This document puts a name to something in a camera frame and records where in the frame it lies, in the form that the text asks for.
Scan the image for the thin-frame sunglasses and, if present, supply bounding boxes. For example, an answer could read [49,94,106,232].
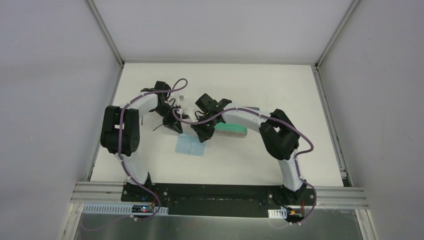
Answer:
[140,115,164,132]

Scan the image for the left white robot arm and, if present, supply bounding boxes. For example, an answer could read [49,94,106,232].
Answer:
[100,78,188,203]

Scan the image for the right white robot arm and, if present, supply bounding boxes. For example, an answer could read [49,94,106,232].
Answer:
[191,93,307,205]

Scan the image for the right white cable duct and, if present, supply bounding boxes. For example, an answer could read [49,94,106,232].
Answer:
[267,207,288,219]

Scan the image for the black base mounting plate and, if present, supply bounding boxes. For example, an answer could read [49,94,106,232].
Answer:
[121,183,316,218]

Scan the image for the blue-green glasses case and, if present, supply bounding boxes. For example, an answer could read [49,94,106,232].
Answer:
[245,106,260,111]

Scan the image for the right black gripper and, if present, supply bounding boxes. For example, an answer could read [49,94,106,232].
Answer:
[190,112,217,143]

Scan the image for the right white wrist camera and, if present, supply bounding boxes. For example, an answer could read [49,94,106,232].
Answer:
[178,107,196,121]

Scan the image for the aluminium front rail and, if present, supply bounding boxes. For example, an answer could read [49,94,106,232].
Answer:
[71,181,369,210]

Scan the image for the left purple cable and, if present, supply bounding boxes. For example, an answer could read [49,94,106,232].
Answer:
[80,78,189,232]

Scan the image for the blue cleaning cloth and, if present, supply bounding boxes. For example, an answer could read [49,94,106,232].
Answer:
[175,134,206,157]

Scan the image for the left white cable duct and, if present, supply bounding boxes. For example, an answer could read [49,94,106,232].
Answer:
[82,203,169,216]

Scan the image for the white cable duct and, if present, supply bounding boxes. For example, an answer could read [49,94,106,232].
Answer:
[82,203,169,216]
[267,207,288,219]

